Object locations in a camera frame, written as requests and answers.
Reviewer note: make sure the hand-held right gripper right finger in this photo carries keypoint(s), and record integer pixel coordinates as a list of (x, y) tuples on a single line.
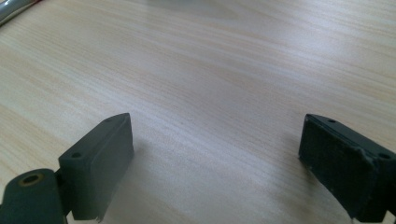
[(342, 168)]

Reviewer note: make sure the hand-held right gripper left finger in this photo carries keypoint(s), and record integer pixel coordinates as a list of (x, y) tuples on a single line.
[(93, 168)]

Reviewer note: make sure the grey object with red edge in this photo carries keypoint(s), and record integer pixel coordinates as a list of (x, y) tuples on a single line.
[(12, 7)]

